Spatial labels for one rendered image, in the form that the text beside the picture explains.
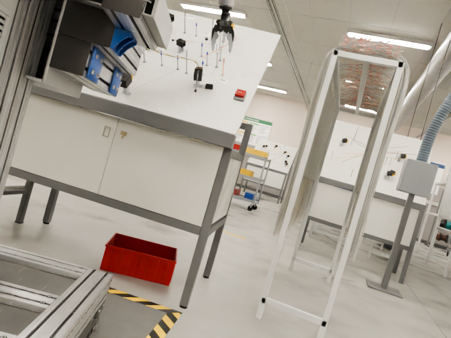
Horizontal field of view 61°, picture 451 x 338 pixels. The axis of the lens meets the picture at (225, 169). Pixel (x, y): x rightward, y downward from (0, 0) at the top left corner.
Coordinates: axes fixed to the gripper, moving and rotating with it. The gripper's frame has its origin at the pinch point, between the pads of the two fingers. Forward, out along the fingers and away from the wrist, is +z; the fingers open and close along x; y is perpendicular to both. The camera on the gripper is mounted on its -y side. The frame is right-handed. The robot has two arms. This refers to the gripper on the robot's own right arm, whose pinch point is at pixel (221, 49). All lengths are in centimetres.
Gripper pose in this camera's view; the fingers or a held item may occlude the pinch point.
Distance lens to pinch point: 199.1
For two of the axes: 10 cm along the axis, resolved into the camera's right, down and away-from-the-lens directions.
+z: -1.0, 9.2, 3.8
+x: -9.9, -1.1, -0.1
